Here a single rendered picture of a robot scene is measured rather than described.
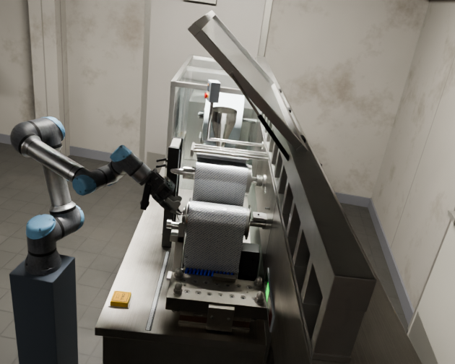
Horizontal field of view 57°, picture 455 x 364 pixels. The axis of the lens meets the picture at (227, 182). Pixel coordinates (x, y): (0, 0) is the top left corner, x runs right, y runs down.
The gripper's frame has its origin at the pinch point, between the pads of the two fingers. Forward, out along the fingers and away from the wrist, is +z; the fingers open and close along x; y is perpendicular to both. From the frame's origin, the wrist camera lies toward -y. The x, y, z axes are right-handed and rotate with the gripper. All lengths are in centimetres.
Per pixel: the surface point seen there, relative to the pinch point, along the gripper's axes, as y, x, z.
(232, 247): 7.3, -4.8, 25.3
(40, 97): -164, 329, -119
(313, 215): 54, -64, 4
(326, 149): 40, 305, 148
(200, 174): 12.2, 19.5, -0.9
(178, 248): -14.0, 3.3, 13.7
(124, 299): -37.2, -16.0, 8.5
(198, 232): 2.1, -4.8, 10.6
